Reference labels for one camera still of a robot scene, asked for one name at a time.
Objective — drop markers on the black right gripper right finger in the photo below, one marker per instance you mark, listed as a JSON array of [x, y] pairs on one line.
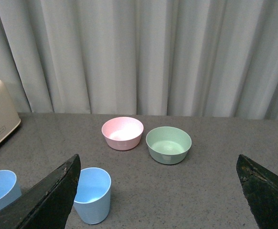
[[260, 188]]

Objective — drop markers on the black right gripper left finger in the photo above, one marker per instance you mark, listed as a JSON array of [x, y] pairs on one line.
[[47, 204]]

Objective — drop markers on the blue cup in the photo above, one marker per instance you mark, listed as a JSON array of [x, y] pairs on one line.
[[9, 188], [92, 200]]

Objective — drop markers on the pink bowl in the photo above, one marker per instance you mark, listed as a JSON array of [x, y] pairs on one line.
[[122, 133]]

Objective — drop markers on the green bowl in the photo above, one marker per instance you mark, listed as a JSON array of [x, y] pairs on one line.
[[168, 145]]

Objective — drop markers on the grey curtain backdrop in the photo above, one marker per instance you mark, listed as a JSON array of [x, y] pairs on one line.
[[151, 57]]

